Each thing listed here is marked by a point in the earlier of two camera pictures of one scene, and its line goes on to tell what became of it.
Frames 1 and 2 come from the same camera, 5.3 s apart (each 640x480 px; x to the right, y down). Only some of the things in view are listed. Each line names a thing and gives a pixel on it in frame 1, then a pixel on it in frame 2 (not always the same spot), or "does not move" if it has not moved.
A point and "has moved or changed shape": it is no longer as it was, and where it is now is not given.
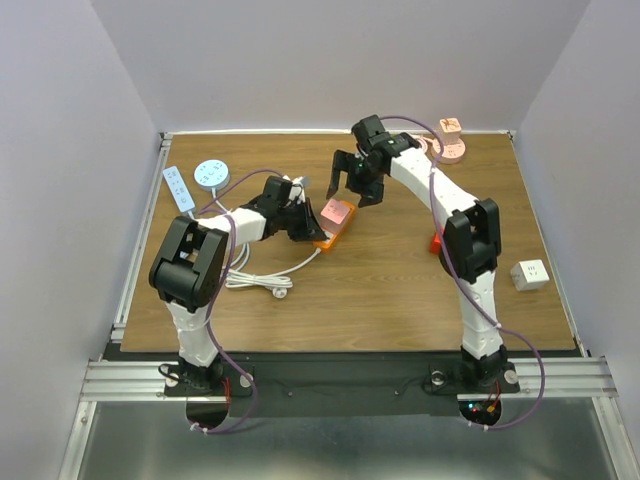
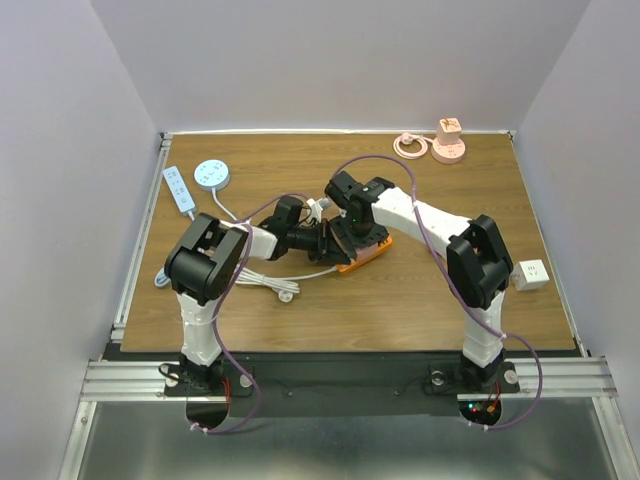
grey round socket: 211,174 does not move
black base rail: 338,383 does not move
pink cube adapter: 334,215 has moved or changed shape
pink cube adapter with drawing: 450,130 does not move
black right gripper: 370,193 -> 351,242
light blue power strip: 183,199 does not move
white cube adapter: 529,275 does not move
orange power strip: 331,238 has moved or changed shape
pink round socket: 452,153 does not move
